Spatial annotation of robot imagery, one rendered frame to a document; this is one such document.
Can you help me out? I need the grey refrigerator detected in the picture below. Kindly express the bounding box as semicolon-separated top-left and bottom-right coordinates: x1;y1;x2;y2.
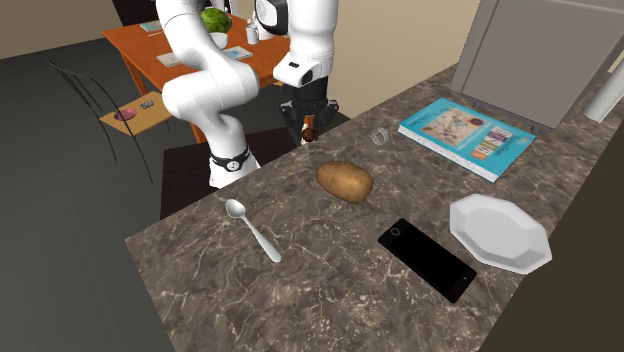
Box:
448;0;624;134

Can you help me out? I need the black smartphone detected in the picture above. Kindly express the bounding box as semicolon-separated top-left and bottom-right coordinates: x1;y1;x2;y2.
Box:
377;217;478;304

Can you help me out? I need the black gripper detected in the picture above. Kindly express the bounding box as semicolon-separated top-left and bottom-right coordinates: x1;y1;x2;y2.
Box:
279;76;340;147

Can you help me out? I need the black wire chair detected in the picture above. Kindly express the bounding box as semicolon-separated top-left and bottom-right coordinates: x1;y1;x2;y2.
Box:
46;59;175;186

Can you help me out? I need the white cylinder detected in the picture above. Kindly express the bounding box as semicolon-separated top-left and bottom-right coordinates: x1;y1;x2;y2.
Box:
582;61;624;124

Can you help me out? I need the turquoise book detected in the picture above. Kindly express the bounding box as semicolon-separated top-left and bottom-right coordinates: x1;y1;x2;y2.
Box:
397;97;537;184

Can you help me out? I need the small brown bottle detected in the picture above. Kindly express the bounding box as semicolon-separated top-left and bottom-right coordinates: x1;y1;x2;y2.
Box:
301;115;319;145

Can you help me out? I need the dark robot stand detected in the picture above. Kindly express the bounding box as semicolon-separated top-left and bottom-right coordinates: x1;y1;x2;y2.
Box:
160;126;304;221

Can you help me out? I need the white octagonal plate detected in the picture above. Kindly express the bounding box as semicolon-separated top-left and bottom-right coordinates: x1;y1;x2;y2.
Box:
448;192;554;276

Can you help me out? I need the silver spoon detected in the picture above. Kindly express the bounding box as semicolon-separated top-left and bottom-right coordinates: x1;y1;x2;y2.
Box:
224;198;283;264

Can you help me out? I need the brown potato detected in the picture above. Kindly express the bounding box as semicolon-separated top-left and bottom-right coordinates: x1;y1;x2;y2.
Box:
315;161;375;204

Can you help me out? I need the orange wooden table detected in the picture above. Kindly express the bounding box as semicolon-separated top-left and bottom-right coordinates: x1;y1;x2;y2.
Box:
101;6;294;145

